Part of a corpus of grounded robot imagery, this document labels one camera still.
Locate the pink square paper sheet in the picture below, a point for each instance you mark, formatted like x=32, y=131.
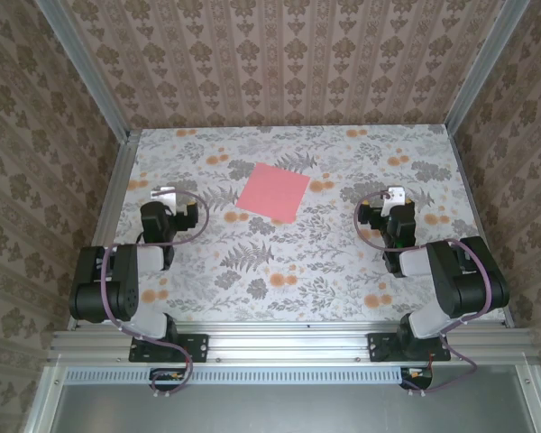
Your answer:
x=272, y=191

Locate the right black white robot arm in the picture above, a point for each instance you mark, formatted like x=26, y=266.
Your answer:
x=460, y=288

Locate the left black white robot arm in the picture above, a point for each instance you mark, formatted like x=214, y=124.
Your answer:
x=121, y=279

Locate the grey sheet metal panel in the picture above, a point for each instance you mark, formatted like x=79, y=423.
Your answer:
x=288, y=410

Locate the floral patterned table cover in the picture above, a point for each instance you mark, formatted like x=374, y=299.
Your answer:
x=297, y=279

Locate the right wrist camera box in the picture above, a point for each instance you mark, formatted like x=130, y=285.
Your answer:
x=396, y=198

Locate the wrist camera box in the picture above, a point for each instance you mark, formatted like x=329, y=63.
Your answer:
x=164, y=196
x=396, y=198

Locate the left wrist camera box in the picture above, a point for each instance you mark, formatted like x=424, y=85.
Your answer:
x=164, y=196

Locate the aluminium side rail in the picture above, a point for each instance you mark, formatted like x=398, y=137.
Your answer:
x=112, y=212

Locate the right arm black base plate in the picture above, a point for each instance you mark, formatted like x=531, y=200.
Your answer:
x=378, y=347

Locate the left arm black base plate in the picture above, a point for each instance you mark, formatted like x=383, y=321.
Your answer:
x=198, y=347

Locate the aluminium mounting rail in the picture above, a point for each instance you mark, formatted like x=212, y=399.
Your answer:
x=288, y=343

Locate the aluminium frame post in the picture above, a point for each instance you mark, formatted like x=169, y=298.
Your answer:
x=85, y=72
x=482, y=67

